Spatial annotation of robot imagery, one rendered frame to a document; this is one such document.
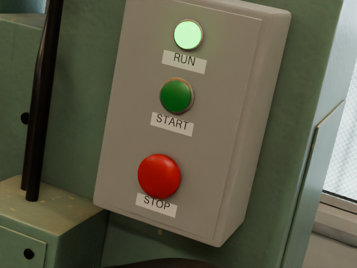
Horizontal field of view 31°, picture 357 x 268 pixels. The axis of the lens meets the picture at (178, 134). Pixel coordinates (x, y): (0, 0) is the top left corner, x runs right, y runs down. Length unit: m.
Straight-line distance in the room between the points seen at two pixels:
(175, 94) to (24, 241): 0.16
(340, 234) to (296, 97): 1.55
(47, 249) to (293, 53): 0.22
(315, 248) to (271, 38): 1.66
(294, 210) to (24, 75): 0.27
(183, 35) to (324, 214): 1.63
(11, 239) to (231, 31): 0.22
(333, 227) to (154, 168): 1.61
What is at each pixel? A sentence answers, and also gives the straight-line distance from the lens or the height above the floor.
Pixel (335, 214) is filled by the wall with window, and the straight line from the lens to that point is 2.01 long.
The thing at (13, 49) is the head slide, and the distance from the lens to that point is 0.60.
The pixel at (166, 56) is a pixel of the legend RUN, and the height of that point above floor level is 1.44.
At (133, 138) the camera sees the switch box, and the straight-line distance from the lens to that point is 0.44.
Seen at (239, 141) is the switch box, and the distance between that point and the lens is 0.41.
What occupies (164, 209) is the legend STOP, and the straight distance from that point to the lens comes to 0.44.
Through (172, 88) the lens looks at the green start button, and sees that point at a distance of 0.42.
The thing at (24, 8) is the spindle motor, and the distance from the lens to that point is 0.67.
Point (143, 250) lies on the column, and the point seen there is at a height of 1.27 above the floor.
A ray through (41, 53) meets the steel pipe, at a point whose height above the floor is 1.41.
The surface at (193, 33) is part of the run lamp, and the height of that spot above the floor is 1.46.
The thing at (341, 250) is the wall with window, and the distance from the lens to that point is 2.03.
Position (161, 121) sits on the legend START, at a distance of 0.43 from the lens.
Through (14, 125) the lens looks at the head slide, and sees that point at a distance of 0.61.
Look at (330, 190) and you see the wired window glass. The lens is 2.06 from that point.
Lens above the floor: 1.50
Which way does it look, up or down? 15 degrees down
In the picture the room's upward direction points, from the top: 11 degrees clockwise
